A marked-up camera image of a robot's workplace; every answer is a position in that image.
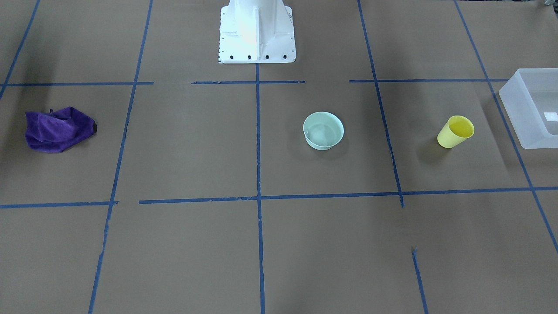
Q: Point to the yellow plastic cup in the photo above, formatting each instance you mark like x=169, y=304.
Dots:
x=455, y=131

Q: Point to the translucent plastic storage box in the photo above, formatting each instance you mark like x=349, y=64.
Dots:
x=530, y=98

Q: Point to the mint green bowl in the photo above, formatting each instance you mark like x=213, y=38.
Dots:
x=323, y=130

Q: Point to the purple crumpled cloth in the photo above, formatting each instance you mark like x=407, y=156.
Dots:
x=56, y=131

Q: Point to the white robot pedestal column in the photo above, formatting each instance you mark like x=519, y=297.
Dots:
x=256, y=32

